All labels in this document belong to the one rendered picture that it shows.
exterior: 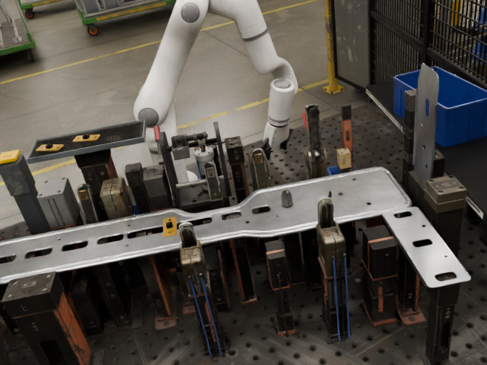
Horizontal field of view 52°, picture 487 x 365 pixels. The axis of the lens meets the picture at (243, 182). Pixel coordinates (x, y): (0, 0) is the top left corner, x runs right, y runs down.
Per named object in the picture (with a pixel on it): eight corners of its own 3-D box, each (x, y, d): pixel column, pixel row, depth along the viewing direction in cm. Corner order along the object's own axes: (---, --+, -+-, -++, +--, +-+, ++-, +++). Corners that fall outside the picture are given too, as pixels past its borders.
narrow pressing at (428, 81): (429, 191, 138) (437, 74, 120) (411, 171, 147) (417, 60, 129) (431, 191, 138) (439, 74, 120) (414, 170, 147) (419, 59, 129)
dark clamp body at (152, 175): (164, 279, 168) (135, 185, 148) (164, 254, 179) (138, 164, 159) (196, 273, 169) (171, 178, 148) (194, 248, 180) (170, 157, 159)
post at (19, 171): (44, 271, 181) (-5, 168, 157) (48, 258, 187) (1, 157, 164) (65, 267, 181) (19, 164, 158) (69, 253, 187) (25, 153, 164)
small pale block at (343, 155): (343, 248, 168) (339, 154, 149) (340, 241, 171) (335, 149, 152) (354, 246, 168) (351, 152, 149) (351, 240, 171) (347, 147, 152)
